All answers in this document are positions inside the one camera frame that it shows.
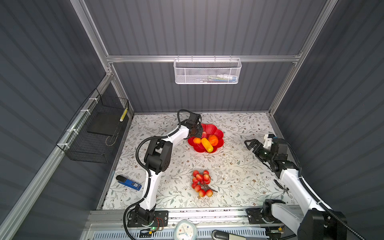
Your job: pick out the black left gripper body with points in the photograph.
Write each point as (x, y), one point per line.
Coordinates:
(197, 132)

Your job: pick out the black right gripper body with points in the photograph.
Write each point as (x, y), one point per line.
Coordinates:
(264, 154)

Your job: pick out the small orange fake tangerine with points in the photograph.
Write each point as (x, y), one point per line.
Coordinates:
(197, 141)

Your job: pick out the large orange fake orange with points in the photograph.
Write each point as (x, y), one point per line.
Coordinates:
(213, 139)

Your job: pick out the red fake grape bunch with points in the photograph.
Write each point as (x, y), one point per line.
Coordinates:
(201, 184)

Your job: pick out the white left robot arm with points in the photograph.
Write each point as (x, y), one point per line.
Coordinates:
(154, 155)

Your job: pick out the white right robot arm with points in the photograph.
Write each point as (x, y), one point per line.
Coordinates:
(317, 221)

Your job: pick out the red flower-shaped fruit bowl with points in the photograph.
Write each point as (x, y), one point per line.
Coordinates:
(210, 129)

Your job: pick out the floral table mat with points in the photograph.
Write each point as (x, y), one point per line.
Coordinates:
(239, 178)

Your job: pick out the yellow marker in black basket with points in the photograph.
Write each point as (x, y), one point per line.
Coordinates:
(123, 114)

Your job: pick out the blue black handheld tool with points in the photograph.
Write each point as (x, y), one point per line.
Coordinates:
(128, 183)

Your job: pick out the white analog clock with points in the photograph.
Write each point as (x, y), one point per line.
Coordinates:
(185, 230)

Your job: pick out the white wire mesh basket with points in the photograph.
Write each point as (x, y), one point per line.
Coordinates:
(207, 71)

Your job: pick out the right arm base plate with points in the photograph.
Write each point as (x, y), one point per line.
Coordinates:
(261, 216)

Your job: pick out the grey handle object bottom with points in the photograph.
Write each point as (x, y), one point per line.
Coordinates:
(220, 235)

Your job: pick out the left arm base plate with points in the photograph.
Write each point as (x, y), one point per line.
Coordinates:
(160, 217)

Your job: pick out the black wire mesh basket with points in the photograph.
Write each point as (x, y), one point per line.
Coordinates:
(96, 132)

